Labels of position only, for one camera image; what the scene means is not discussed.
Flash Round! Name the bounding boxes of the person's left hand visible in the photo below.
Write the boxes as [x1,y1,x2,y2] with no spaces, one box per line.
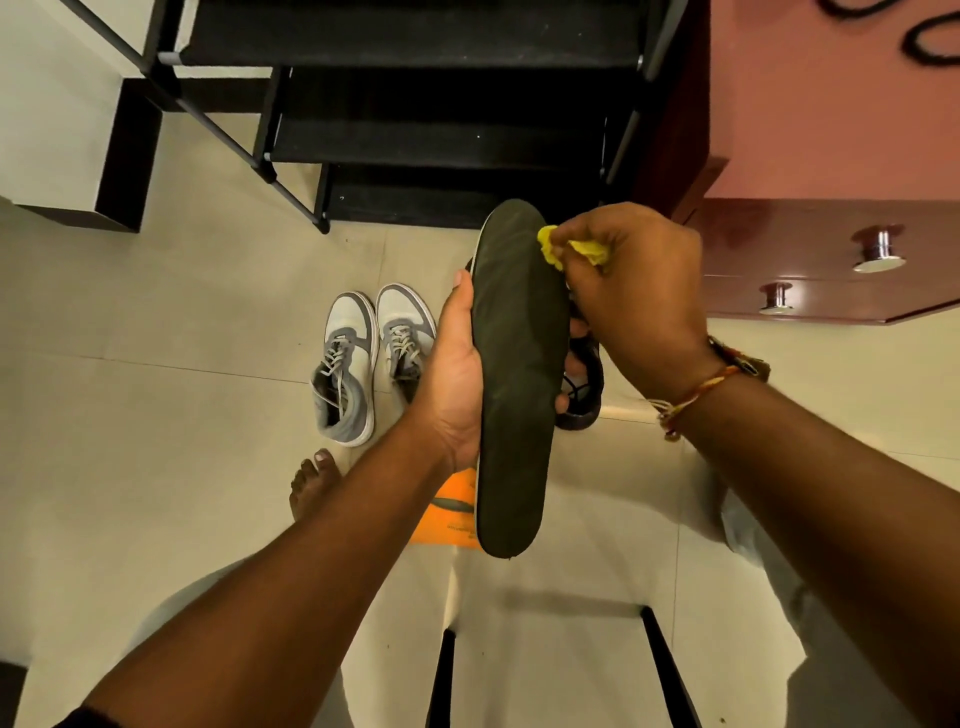
[405,270,590,477]

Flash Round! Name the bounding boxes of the person's right hand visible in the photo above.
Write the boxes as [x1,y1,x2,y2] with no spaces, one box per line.
[550,202,726,404]

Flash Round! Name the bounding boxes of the yellow cleaning cloth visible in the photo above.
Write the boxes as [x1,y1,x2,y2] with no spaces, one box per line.
[537,224,610,273]

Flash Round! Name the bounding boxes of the dark green shoe insole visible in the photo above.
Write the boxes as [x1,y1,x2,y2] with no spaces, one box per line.
[469,198,573,561]

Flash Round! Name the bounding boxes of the person's left forearm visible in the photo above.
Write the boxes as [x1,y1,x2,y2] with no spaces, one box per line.
[81,408,460,728]

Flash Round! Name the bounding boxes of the person's right forearm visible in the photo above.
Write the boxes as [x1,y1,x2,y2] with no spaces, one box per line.
[673,366,960,728]

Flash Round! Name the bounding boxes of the grey white sneaker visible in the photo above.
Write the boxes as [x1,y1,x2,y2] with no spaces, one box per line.
[310,291,381,449]
[374,282,438,406]

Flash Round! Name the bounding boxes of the black shoe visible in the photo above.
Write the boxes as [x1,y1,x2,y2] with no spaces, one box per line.
[553,296,606,432]

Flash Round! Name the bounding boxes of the orange shoe insole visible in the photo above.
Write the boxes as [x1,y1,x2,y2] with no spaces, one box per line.
[408,465,482,551]

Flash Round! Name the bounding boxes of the brown wrist band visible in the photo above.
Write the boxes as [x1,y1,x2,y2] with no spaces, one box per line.
[707,335,773,384]

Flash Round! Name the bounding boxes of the black shoe rack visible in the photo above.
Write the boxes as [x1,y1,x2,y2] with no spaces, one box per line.
[58,0,691,235]

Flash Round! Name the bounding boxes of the person's left foot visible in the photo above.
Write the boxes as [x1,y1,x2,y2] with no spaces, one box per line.
[288,448,345,523]

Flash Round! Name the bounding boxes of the red-brown wooden cabinet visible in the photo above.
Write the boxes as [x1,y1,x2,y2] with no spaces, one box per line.
[633,0,960,327]

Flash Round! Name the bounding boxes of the large silver cabinet knob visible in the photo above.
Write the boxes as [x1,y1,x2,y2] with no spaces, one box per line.
[850,223,908,275]

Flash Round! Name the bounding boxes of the person's light grey shorts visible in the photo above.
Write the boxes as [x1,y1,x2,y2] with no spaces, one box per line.
[123,483,927,728]

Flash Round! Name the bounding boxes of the red yellow thread bracelet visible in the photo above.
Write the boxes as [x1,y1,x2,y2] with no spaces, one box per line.
[648,363,745,444]

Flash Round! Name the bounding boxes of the black cable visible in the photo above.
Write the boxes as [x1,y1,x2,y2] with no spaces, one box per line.
[816,0,960,68]

